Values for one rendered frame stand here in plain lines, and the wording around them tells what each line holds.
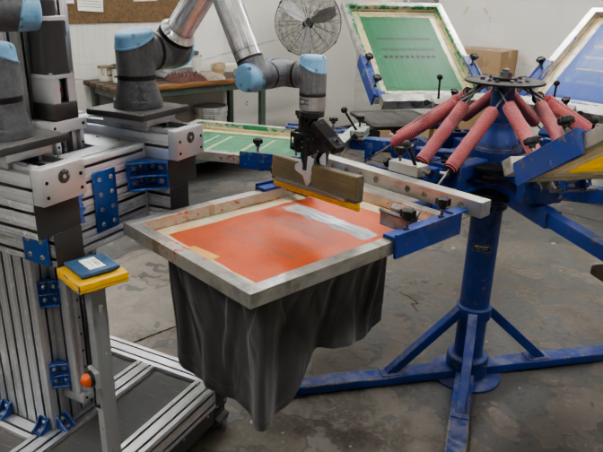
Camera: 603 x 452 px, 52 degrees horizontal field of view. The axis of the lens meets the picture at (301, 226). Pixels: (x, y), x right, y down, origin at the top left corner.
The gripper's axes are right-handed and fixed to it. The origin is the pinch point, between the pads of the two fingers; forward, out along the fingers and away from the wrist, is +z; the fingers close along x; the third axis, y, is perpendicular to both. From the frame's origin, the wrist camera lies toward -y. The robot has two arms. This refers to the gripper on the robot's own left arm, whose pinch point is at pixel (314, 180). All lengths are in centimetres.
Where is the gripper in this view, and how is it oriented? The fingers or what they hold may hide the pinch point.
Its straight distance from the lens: 181.6
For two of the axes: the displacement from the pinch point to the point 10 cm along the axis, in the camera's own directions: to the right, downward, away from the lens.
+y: -6.7, -2.8, 6.9
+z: -0.3, 9.3, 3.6
